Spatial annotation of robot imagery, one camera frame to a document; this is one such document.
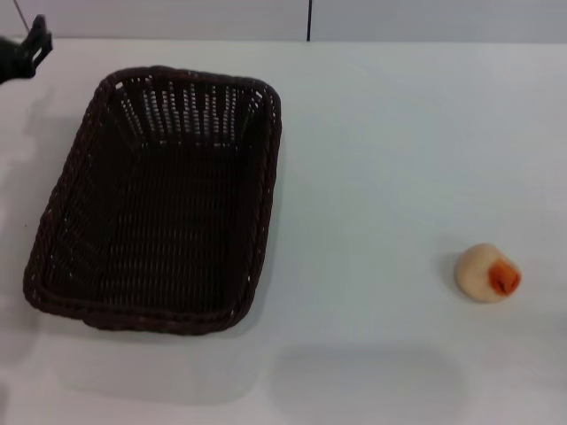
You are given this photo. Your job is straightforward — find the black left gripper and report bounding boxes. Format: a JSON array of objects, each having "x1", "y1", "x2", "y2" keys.
[{"x1": 0, "y1": 14, "x2": 54, "y2": 85}]

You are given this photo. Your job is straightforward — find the dark brown woven basket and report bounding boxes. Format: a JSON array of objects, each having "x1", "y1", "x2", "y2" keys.
[{"x1": 22, "y1": 65, "x2": 283, "y2": 334}]

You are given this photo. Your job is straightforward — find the beige bun with orange spot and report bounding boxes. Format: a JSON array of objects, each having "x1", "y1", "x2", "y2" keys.
[{"x1": 454, "y1": 242, "x2": 523, "y2": 304}]

